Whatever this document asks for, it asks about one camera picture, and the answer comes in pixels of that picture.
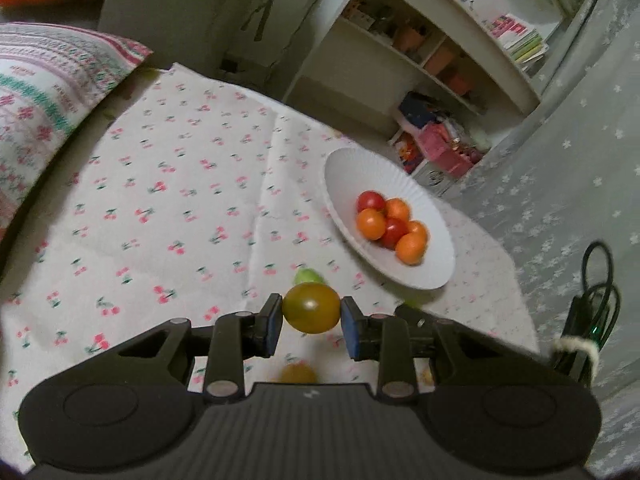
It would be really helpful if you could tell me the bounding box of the cherry print tablecloth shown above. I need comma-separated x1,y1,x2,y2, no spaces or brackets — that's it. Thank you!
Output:
0,62,543,471

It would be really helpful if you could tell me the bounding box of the row of books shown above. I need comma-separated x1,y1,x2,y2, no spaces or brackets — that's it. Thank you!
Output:
487,12,548,63

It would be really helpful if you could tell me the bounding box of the red tomato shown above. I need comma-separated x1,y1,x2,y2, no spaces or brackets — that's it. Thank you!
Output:
381,217,410,250
356,190,386,213

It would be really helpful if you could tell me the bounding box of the blue storage box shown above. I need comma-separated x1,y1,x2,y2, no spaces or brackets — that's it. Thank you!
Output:
397,91,441,128

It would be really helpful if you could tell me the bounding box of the white fuzzy cable strap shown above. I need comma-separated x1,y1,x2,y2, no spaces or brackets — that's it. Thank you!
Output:
550,337,601,386

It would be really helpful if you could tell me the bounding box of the pink plastic basket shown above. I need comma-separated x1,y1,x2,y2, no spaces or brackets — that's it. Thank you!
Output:
417,122,483,178

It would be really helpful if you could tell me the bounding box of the black cable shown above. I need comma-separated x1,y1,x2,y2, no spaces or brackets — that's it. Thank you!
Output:
550,241,623,386

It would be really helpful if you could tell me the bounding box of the olive yellow tomato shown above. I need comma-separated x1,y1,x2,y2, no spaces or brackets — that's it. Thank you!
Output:
282,282,342,335

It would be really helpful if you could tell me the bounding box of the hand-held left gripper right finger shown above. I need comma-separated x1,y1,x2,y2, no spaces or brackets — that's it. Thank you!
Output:
341,296,526,405

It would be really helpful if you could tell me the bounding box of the white lace curtain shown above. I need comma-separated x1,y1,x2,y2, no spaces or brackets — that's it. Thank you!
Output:
450,0,640,476

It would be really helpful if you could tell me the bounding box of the grey sofa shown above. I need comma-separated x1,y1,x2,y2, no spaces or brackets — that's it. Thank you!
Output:
0,0,301,76

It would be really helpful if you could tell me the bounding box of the red printed box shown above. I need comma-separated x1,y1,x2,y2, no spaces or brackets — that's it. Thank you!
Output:
392,132,426,173

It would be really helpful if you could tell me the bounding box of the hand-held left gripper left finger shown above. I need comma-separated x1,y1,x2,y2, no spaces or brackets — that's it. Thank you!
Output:
117,294,285,403

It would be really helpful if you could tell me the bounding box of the white bookshelf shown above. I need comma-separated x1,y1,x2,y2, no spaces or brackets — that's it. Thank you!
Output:
282,0,556,196

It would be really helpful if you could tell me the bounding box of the white ribbed plate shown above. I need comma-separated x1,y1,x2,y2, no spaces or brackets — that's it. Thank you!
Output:
324,147,457,291

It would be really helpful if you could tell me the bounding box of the striped patterned cushion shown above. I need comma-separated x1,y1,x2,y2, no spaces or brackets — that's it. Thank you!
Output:
0,22,153,241

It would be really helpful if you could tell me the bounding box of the small orange basket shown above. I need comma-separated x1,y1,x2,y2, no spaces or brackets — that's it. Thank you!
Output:
445,72,473,96

